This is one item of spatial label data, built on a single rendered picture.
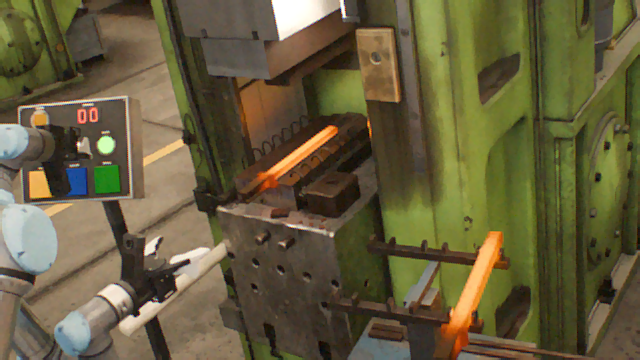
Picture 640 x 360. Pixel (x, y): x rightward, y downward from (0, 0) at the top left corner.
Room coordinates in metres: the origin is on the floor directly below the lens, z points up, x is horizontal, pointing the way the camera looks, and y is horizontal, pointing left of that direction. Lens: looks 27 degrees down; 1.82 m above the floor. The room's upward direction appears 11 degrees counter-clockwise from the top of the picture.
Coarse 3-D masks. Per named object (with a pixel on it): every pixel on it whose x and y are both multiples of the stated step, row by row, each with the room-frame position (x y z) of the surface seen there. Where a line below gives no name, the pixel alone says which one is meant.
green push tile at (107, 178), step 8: (96, 168) 1.88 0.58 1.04; (104, 168) 1.87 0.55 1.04; (112, 168) 1.86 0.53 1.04; (96, 176) 1.87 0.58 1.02; (104, 176) 1.86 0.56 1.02; (112, 176) 1.85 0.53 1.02; (96, 184) 1.86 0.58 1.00; (104, 184) 1.85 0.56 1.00; (112, 184) 1.84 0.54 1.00; (120, 184) 1.84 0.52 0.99; (96, 192) 1.85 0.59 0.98; (104, 192) 1.84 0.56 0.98; (112, 192) 1.83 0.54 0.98
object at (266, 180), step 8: (328, 128) 1.92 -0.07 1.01; (336, 128) 1.92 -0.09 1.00; (320, 136) 1.88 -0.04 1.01; (328, 136) 1.89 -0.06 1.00; (304, 144) 1.84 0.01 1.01; (312, 144) 1.83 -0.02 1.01; (296, 152) 1.80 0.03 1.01; (304, 152) 1.80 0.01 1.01; (288, 160) 1.76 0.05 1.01; (296, 160) 1.77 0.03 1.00; (272, 168) 1.73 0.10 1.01; (280, 168) 1.72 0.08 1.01; (264, 176) 1.69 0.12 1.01; (272, 176) 1.68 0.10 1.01; (248, 184) 1.66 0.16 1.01; (256, 184) 1.65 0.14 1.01; (264, 184) 1.68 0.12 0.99; (272, 184) 1.67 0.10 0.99; (240, 192) 1.62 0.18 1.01; (248, 192) 1.62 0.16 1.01; (256, 192) 1.65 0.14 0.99; (240, 200) 1.63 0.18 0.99; (248, 200) 1.62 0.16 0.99
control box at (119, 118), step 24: (24, 120) 2.01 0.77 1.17; (48, 120) 1.99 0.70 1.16; (72, 120) 1.97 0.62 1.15; (96, 120) 1.94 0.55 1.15; (120, 120) 1.93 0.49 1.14; (96, 144) 1.92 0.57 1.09; (120, 144) 1.89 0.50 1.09; (24, 168) 1.95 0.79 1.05; (120, 168) 1.86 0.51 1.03; (24, 192) 1.92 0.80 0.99; (120, 192) 1.83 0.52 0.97; (144, 192) 1.89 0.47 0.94
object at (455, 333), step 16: (496, 240) 1.31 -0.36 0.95; (480, 256) 1.26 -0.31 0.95; (496, 256) 1.28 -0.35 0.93; (480, 272) 1.21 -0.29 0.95; (464, 288) 1.17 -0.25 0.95; (480, 288) 1.16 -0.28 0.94; (464, 304) 1.12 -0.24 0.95; (464, 320) 1.07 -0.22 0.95; (448, 336) 1.02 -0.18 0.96; (464, 336) 1.03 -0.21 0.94; (448, 352) 0.98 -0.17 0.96
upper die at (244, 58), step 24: (312, 24) 1.80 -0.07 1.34; (336, 24) 1.87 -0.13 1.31; (216, 48) 1.75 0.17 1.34; (240, 48) 1.70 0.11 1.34; (264, 48) 1.65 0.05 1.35; (288, 48) 1.72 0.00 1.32; (312, 48) 1.78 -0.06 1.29; (216, 72) 1.76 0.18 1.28; (240, 72) 1.71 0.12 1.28; (264, 72) 1.66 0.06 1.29
